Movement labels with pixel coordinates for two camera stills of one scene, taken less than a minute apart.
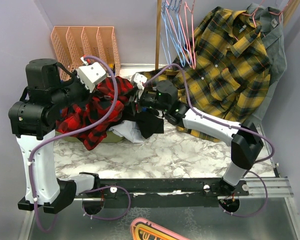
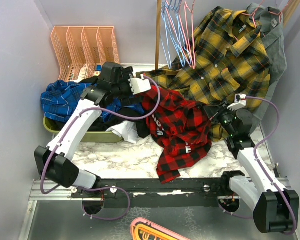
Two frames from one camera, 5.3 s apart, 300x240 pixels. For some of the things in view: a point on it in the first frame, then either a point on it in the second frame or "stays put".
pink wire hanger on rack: x=187 y=34 stays put
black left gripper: x=88 y=96 → x=125 y=98
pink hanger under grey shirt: x=280 y=13 stays put
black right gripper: x=133 y=99 → x=212 y=111
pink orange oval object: x=141 y=228 stays put
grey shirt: x=271 y=21 stays put
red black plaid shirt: x=91 y=108 → x=181 y=133
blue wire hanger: x=170 y=31 stays put
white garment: x=129 y=129 stays put
